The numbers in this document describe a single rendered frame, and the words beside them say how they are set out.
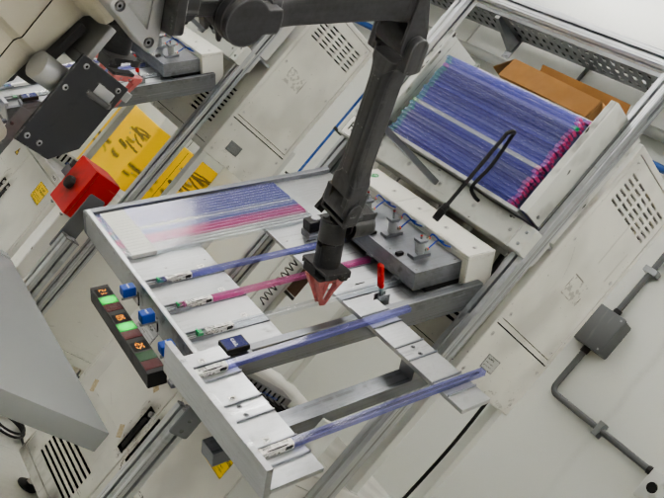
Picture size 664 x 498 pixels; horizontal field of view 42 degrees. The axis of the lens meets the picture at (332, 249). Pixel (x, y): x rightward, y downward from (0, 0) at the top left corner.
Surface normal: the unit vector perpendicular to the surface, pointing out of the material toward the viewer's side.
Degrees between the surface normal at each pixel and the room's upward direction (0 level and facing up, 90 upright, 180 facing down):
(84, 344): 90
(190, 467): 90
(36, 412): 90
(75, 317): 90
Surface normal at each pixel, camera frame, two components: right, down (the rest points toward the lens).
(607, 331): -0.56, -0.46
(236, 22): 0.58, 0.63
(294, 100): 0.52, 0.45
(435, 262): 0.07, -0.87
